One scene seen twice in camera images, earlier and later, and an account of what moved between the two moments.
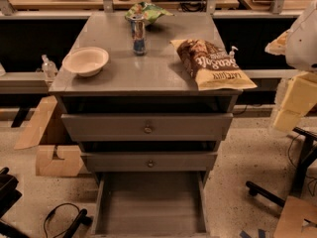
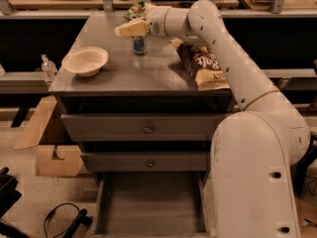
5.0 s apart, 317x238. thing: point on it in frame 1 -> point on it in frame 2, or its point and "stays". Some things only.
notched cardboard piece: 69,163 stays
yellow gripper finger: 299,98 -> 138,28
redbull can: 138,29 stays
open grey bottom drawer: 151,204 stays
